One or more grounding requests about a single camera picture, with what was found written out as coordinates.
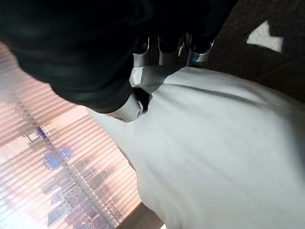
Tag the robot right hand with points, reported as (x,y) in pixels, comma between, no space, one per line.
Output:
(71,47)

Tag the white bed sheet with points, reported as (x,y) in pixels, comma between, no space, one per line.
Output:
(202,143)

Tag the window blinds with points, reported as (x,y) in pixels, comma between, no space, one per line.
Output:
(47,155)

